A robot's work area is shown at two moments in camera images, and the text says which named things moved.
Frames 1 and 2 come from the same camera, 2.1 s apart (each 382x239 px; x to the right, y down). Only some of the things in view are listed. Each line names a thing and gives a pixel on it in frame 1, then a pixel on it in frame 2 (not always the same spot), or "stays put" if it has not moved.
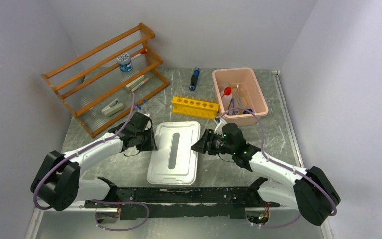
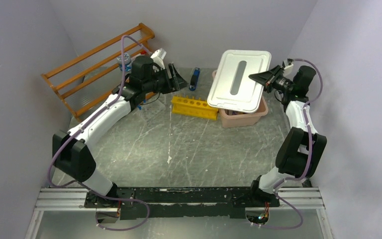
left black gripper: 150,146 → 178,81
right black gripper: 205,144 → 268,78
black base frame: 210,202 stays put
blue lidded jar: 125,61 stays put
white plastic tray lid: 174,163 → 233,88
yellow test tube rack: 195,107 stays put
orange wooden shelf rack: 103,85 stays put
